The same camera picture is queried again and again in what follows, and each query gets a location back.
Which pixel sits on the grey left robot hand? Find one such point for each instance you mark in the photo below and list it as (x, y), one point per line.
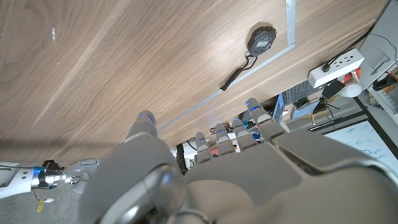
(248, 180)

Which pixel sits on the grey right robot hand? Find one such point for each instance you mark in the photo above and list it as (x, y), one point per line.
(82, 174)

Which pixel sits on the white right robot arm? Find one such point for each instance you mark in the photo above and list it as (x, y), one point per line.
(15, 182)

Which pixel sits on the black open laptop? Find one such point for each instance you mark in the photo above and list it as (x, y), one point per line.
(279, 107)

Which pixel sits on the whiteboard with blue writing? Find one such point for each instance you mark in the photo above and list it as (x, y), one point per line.
(367, 143)

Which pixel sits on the white round lamp head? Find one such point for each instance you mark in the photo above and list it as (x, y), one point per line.
(351, 89)

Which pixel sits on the white power strip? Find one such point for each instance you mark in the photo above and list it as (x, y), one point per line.
(335, 70)

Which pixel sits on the white shelf cabinet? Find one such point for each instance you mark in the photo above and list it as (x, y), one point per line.
(379, 46)

